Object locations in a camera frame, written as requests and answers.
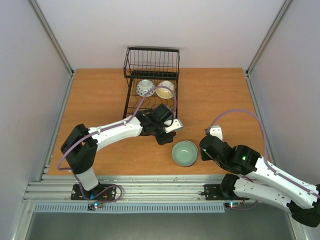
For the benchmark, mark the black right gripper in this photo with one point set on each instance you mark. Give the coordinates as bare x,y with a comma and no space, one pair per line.
206,150

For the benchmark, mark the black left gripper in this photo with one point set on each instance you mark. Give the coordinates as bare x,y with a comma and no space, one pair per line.
162,141

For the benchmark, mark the blue yellow floral bowl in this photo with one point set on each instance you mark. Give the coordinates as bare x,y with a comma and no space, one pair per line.
165,89

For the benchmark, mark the red patterned bowl dotted outside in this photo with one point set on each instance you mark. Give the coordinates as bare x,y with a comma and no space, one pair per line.
144,86

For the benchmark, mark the red patterned bowl blue outside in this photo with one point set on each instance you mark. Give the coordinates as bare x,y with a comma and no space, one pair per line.
171,116

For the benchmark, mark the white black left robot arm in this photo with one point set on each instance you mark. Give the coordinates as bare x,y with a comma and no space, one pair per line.
83,143

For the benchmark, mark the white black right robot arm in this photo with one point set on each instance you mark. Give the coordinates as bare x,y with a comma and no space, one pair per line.
249,176

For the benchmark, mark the celadon green bowl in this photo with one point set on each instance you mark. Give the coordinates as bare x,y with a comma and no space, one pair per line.
184,153

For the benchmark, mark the right LED circuit board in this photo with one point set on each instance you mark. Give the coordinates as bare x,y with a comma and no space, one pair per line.
233,205

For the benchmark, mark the led circuit board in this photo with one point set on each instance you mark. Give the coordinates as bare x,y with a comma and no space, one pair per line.
96,206
233,205

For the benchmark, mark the left LED circuit board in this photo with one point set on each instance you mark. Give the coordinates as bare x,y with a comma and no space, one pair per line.
96,206

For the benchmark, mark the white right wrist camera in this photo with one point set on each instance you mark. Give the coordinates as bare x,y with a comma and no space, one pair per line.
215,131

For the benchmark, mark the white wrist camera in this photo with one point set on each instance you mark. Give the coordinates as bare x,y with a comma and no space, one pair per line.
173,125
215,131

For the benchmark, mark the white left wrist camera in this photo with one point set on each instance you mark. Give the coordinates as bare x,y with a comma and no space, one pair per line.
173,125

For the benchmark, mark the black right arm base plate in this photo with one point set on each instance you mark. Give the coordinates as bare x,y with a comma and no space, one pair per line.
215,192

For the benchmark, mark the black wire dish rack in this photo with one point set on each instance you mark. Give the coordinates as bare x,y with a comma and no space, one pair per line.
152,76

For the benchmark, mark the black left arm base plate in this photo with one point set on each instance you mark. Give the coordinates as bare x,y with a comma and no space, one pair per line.
102,192

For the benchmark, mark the aluminium front rail frame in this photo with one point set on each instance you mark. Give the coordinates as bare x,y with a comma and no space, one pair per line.
259,223

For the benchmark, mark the light blue slotted cable duct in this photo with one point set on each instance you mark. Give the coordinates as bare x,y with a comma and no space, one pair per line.
129,208

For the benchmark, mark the right aluminium corner post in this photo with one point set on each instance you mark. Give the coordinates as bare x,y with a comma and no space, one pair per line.
284,8

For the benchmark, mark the aluminium corner post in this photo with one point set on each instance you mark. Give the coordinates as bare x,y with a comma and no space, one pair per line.
284,8
49,32

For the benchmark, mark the left aluminium corner post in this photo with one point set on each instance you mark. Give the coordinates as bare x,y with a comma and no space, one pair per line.
49,32

